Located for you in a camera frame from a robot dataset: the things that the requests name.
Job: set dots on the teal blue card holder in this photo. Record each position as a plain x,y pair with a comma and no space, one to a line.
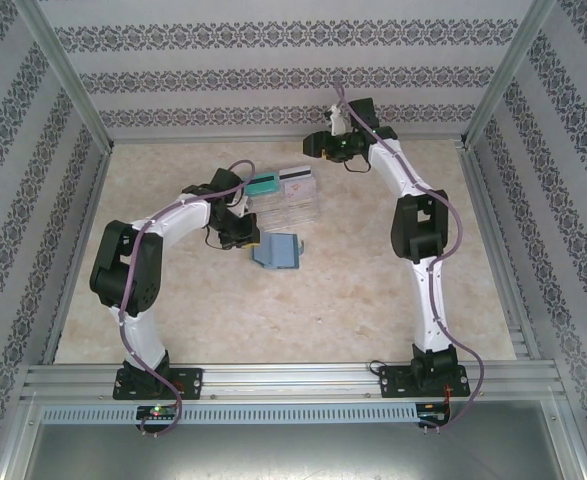
280,252

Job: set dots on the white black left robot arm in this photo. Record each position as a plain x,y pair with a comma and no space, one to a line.
150,342

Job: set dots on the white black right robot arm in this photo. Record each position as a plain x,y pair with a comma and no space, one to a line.
422,320

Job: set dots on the white card black stripe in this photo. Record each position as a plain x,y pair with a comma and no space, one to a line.
298,174

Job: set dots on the white card pink print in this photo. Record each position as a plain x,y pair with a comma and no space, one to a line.
299,189

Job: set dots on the teal card black stripe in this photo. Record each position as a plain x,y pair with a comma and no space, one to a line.
263,185

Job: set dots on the grey metal sheet panel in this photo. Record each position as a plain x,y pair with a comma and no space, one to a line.
293,452

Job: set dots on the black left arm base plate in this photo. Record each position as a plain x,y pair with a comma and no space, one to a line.
193,382

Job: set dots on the aluminium mounting rail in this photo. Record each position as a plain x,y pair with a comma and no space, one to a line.
293,382

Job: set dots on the aluminium table side rail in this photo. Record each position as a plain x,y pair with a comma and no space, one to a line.
495,250
78,250

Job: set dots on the aluminium frame post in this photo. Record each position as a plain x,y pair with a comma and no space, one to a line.
68,75
505,75

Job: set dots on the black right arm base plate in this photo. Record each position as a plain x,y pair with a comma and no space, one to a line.
393,382

